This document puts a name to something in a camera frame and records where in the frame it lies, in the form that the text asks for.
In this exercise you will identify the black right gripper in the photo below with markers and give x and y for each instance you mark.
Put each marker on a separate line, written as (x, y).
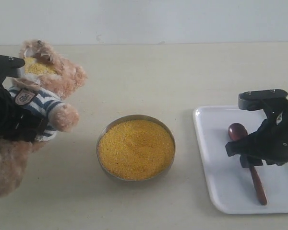
(269, 142)

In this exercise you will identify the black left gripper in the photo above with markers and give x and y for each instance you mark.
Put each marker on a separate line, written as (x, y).
(17, 123)

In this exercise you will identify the dark wooden spoon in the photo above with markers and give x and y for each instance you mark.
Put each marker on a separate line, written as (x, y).
(237, 131)

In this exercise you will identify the teddy bear striped sweater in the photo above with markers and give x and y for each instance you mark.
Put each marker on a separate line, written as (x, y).
(48, 80)

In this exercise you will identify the white rectangular tray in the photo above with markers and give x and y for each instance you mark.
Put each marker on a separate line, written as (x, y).
(229, 185)

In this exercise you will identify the metal bowl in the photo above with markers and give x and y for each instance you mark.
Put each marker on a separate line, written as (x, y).
(115, 178)

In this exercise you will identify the yellow millet grains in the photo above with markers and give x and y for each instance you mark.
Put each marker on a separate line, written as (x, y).
(135, 149)

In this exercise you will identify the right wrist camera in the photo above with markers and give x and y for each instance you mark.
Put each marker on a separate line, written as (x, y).
(272, 100)

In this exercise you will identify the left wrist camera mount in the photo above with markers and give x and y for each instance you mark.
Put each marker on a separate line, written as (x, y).
(11, 67)

